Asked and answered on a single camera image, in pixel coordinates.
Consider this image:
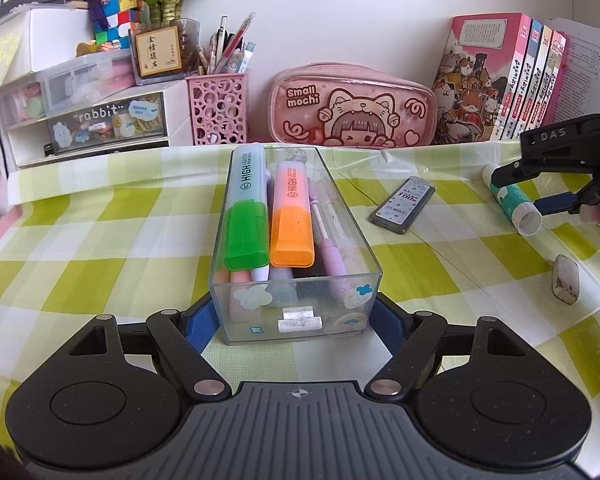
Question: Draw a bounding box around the lucky bamboo plant in vase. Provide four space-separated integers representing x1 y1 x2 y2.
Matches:
130 0 208 86

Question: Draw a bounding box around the green checkered tablecloth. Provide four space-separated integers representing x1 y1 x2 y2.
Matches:
0 143 600 476

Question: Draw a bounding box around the green cap highlighter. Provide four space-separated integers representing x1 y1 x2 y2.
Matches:
224 143 268 272

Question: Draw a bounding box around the white eraser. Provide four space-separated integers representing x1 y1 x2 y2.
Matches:
552 254 580 304

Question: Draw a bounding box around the clear acrylic organizer box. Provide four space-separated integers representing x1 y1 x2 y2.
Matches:
210 144 382 344

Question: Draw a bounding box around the white rabbit drawer organizer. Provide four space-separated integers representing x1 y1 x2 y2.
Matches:
0 51 193 172

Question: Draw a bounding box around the colourful rubik cube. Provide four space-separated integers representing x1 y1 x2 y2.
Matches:
92 0 149 49

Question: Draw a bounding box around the pink cat cover book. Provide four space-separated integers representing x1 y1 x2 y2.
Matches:
432 13 568 144

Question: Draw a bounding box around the white green glue stick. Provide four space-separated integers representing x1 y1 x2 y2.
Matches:
481 165 542 236

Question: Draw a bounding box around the white storage box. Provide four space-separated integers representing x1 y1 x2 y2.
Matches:
0 4 94 82

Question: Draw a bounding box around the light purple pen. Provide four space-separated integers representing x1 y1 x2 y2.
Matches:
308 179 350 302

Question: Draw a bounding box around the pale blue highlighter pen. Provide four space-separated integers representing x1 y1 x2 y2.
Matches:
266 266 298 308

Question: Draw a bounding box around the black marker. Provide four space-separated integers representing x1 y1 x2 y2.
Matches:
292 258 327 280

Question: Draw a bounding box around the pencil lead refill case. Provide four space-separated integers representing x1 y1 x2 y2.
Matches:
367 177 436 234

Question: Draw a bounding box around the pink Small mochi pencil case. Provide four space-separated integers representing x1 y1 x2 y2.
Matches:
268 63 437 150

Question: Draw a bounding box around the purple retractable pen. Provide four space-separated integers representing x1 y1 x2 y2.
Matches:
251 169 274 282

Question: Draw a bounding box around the pink highlighter pen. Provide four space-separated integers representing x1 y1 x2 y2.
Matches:
230 270 252 322

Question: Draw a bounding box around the orange cap highlighter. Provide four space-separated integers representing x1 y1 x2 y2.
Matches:
270 160 315 268

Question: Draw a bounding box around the pink perforated pen holder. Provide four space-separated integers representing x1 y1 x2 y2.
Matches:
186 73 249 145

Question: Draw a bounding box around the white printed paper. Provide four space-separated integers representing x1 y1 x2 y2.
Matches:
544 18 600 124

